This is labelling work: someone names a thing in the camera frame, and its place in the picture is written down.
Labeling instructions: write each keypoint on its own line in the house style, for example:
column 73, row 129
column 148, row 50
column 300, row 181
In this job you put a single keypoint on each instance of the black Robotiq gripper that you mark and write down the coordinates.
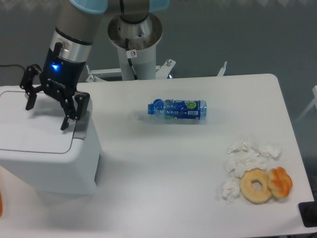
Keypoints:
column 58, row 79

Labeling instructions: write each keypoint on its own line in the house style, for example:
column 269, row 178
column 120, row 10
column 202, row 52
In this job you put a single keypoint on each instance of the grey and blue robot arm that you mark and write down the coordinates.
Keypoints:
column 72, row 40

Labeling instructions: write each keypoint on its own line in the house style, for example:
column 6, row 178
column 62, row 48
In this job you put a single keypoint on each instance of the white trash can body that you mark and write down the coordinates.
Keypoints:
column 73, row 172

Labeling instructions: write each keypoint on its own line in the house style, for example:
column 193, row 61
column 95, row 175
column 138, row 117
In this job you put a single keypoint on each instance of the blue plastic water bottle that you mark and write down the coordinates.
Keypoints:
column 178, row 109

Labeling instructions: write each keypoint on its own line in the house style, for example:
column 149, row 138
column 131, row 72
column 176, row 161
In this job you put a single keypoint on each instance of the orange object at left edge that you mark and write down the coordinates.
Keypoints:
column 1, row 205

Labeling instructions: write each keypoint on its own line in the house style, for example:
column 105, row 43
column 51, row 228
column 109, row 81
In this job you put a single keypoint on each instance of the large crumpled white tissue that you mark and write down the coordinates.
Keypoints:
column 245, row 156

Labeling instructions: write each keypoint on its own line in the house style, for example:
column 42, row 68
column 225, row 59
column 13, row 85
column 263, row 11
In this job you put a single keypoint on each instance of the small crumpled white tissue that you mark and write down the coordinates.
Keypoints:
column 230, row 190

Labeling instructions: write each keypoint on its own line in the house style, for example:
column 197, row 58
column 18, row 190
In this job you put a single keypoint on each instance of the orange twisted bread roll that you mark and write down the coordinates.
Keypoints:
column 279, row 182

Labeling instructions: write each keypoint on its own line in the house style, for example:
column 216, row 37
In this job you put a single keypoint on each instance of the black device at table corner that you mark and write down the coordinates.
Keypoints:
column 308, row 212

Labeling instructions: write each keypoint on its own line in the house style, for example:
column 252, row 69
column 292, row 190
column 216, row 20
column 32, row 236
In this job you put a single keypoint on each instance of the ring doughnut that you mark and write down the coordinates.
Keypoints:
column 253, row 186

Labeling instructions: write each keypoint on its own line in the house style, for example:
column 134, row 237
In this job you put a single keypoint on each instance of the white frame at right edge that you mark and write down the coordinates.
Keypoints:
column 312, row 103

